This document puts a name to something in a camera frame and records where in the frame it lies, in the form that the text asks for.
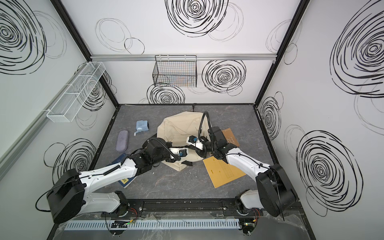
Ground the brown black scroll book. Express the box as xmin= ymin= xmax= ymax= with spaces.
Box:
xmin=222 ymin=128 xmax=240 ymax=147

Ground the yellow grid exercise book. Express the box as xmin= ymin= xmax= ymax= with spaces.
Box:
xmin=203 ymin=157 xmax=246 ymax=188

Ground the cream canvas backpack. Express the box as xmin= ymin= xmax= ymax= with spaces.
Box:
xmin=157 ymin=112 xmax=210 ymax=172

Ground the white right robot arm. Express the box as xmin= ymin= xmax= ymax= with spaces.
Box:
xmin=208 ymin=127 xmax=299 ymax=217

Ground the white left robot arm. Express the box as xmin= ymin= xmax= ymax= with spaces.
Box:
xmin=47 ymin=138 xmax=181 ymax=224

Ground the light blue pencil sharpener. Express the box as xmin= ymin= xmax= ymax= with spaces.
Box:
xmin=134 ymin=120 xmax=149 ymax=136

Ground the purple pencil case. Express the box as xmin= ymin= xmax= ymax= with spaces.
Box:
xmin=116 ymin=130 xmax=129 ymax=152

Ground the dark blue book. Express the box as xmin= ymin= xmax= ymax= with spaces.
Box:
xmin=110 ymin=153 xmax=136 ymax=189

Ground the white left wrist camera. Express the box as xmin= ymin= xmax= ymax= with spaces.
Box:
xmin=170 ymin=148 xmax=189 ymax=158

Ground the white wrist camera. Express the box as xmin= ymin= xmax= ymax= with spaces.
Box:
xmin=186 ymin=136 xmax=208 ymax=151
xmin=170 ymin=148 xmax=189 ymax=158

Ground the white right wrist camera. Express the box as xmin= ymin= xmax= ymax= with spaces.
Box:
xmin=186 ymin=136 xmax=208 ymax=151

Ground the black corrugated cable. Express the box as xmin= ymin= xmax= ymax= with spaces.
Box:
xmin=197 ymin=110 xmax=211 ymax=145

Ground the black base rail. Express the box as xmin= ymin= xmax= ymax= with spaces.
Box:
xmin=101 ymin=197 xmax=304 ymax=218

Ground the white slotted cable duct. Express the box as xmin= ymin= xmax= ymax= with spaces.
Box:
xmin=64 ymin=219 xmax=241 ymax=231

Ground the black wire basket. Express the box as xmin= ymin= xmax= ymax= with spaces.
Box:
xmin=152 ymin=55 xmax=198 ymax=88

